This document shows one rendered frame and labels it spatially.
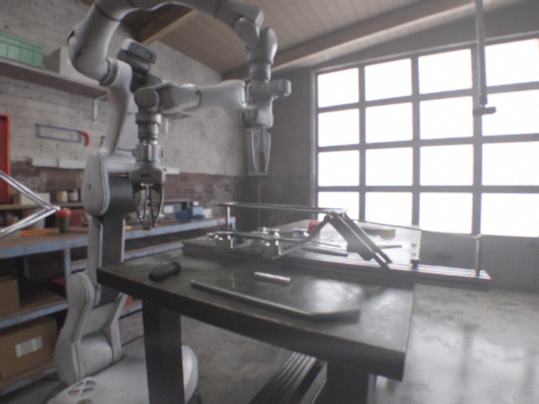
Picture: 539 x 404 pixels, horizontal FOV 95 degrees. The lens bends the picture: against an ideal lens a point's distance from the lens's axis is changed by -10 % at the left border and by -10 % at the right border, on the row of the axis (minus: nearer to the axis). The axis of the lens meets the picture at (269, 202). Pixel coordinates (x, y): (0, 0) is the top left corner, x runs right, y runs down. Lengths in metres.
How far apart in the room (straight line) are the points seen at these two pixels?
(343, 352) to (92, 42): 0.97
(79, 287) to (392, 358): 1.15
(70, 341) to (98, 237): 0.49
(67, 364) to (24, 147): 1.66
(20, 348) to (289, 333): 1.74
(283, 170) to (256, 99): 3.35
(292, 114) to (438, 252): 2.68
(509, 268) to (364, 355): 3.55
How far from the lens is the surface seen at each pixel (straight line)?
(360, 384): 0.60
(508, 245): 3.89
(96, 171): 1.15
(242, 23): 0.83
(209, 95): 0.96
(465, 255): 3.84
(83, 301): 1.32
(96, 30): 0.97
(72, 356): 1.52
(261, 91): 0.80
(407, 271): 0.71
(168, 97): 0.90
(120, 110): 1.14
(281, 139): 4.20
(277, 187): 4.16
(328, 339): 0.46
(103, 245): 1.26
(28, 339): 2.05
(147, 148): 0.86
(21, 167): 2.63
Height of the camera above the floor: 1.09
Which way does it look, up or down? 2 degrees down
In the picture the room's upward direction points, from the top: straight up
